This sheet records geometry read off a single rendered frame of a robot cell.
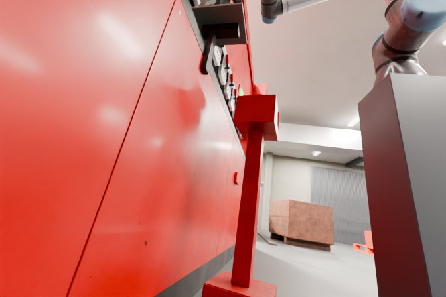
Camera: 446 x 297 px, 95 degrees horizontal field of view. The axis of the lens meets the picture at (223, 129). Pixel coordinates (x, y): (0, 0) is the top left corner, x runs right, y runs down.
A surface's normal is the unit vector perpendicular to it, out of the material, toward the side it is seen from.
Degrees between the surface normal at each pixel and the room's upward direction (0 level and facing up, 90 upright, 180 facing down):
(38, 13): 90
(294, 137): 90
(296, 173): 90
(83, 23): 90
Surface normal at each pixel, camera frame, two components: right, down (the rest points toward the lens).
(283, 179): -0.07, -0.40
